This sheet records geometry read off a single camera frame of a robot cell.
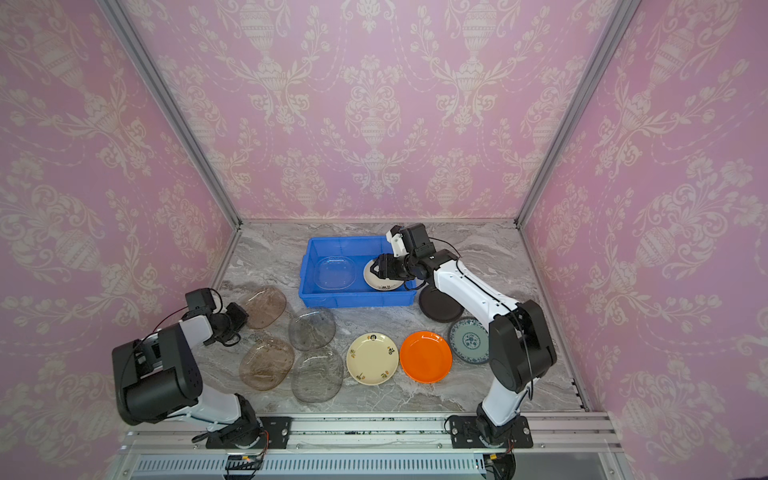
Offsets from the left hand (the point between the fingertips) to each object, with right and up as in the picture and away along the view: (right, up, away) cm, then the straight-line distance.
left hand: (247, 315), depth 94 cm
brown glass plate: (+9, -12, -8) cm, 17 cm away
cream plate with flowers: (+40, -11, -8) cm, 42 cm away
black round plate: (+60, +3, -2) cm, 61 cm away
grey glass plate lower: (+25, -14, -10) cm, 31 cm away
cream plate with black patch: (+41, +9, +6) cm, 42 cm away
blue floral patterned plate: (+69, -7, -4) cm, 70 cm away
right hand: (+42, +15, -8) cm, 46 cm away
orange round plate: (+56, -10, -8) cm, 57 cm away
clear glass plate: (+26, +13, +10) cm, 31 cm away
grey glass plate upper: (+21, -4, -2) cm, 22 cm away
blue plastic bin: (+33, +21, +15) cm, 42 cm away
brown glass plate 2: (+4, +2, +3) cm, 6 cm away
